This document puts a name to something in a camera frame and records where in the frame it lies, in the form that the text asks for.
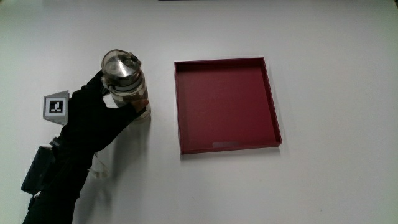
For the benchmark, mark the person's left hand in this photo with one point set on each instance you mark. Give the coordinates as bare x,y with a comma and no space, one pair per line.
87,118

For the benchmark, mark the clear plastic bottle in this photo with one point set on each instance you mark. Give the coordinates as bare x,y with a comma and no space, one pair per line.
122,72

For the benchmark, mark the person's left forearm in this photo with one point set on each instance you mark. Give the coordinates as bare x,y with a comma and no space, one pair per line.
62,180

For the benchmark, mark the black forearm-mounted box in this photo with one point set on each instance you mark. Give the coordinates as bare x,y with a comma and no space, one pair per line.
35,171

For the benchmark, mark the red square tray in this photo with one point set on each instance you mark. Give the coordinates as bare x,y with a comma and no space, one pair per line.
224,105

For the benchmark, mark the translucent plastic wrist bracket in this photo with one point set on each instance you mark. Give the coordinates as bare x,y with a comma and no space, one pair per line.
100,168

